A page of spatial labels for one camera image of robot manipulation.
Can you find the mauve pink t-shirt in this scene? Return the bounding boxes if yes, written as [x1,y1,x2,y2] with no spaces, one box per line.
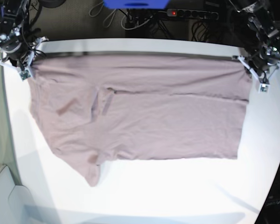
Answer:
[28,55,252,187]

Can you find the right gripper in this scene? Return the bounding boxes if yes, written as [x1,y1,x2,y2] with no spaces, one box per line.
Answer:
[4,51,35,70]

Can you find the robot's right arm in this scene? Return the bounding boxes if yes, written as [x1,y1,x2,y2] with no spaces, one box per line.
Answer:
[0,0,42,71]

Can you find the black power strip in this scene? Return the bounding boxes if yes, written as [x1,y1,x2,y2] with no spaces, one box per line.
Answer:
[167,9,219,20]

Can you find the grey white cable loops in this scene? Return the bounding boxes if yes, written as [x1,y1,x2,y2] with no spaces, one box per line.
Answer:
[88,9,154,30]

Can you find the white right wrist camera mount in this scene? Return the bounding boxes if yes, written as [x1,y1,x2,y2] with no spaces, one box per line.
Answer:
[0,36,49,81]

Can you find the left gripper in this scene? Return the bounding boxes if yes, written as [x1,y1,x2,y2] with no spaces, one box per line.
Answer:
[248,56,280,77]

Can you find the blue box overhead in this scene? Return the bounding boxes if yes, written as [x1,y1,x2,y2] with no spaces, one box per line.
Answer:
[103,0,169,9]

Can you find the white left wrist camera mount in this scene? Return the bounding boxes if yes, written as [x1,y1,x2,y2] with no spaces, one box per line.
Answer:
[231,56,280,93]

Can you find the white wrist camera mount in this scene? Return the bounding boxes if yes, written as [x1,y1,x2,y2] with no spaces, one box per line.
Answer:
[0,36,49,81]
[231,56,280,93]

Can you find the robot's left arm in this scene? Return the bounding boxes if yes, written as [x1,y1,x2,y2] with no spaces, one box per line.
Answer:
[229,0,280,73]

